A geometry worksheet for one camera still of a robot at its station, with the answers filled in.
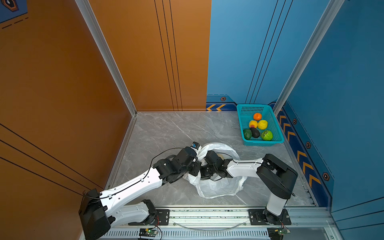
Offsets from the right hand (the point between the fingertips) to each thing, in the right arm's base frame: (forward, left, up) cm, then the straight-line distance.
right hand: (189, 176), depth 83 cm
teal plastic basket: (+51, -43, -1) cm, 66 cm away
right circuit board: (-25, -42, -7) cm, 50 cm away
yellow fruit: (+38, -44, +1) cm, 58 cm away
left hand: (+3, -6, +11) cm, 13 cm away
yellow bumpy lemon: (+37, -51, +1) cm, 63 cm away
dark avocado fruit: (+29, -44, 0) cm, 53 cm away
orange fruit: (+46, -50, 0) cm, 68 cm away
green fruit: (+28, -51, +1) cm, 58 cm away
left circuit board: (-25, +20, -5) cm, 32 cm away
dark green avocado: (+29, -39, +1) cm, 48 cm away
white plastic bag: (-4, -19, -4) cm, 20 cm away
